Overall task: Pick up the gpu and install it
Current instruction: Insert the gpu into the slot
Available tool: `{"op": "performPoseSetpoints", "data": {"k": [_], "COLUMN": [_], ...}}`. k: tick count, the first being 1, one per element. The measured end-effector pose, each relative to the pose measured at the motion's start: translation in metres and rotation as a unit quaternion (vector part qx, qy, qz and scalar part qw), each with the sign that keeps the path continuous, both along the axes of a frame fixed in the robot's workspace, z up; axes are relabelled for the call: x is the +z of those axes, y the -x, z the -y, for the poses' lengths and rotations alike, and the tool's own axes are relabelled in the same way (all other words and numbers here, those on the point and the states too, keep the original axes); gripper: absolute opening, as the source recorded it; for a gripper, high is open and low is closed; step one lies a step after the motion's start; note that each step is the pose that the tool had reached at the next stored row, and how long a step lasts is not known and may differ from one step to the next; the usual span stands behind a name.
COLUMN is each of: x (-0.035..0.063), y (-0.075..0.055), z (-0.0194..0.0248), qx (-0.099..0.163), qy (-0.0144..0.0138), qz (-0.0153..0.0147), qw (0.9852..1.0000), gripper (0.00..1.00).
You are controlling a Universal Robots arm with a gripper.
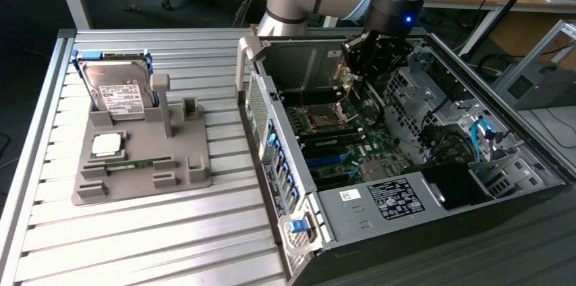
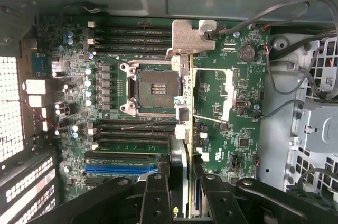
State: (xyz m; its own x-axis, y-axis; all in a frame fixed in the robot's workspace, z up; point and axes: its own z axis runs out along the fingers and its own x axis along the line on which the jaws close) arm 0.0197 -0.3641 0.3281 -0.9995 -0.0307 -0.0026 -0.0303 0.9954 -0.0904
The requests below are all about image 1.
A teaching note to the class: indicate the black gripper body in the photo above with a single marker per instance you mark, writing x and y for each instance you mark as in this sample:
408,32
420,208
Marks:
391,13

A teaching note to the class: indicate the green graphics card black shroud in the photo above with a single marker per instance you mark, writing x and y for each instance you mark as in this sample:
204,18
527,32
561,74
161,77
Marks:
368,107

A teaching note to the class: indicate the metal disk bay cage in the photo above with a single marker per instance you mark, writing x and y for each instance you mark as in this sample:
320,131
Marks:
419,93

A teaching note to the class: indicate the open black PC case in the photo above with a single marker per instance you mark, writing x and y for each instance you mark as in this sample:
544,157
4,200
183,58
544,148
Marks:
292,63

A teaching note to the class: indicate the metal socket cover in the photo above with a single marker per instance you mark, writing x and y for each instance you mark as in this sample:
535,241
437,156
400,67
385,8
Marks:
341,110

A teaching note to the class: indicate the CPU socket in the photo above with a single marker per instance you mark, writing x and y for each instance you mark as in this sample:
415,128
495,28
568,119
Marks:
321,119

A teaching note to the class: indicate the black stand pole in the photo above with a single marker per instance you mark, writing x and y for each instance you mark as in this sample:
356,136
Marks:
508,9

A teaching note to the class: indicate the black RAM stick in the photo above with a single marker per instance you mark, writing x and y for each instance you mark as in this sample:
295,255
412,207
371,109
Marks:
335,141

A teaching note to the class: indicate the green motherboard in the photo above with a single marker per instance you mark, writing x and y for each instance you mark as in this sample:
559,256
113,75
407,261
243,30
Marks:
373,146

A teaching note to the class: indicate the blue expansion slot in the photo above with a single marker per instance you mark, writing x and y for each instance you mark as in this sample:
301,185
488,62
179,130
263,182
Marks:
325,160

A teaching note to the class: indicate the grey metal machine box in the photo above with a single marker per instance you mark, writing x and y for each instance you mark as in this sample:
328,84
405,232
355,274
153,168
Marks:
540,87

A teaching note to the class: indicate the grey chipset heatsink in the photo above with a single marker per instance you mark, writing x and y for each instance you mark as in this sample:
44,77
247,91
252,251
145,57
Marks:
375,169

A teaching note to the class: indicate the grey power supply unit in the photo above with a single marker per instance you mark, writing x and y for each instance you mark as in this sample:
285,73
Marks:
341,212

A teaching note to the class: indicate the blue case latch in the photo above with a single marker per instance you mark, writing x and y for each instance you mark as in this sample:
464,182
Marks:
296,226

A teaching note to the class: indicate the hard disk with blue carrier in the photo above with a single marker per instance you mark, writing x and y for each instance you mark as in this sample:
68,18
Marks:
119,93

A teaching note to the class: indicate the grey plastic parts rack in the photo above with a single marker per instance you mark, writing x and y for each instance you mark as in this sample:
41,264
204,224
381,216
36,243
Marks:
144,144

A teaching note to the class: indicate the green RAM stick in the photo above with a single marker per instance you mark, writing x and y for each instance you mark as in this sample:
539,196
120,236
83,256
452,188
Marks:
128,164

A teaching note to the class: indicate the silver CPU chip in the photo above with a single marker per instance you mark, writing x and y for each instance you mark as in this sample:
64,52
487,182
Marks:
107,146

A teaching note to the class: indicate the black plastic air duct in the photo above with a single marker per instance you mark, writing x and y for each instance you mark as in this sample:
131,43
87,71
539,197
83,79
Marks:
449,185

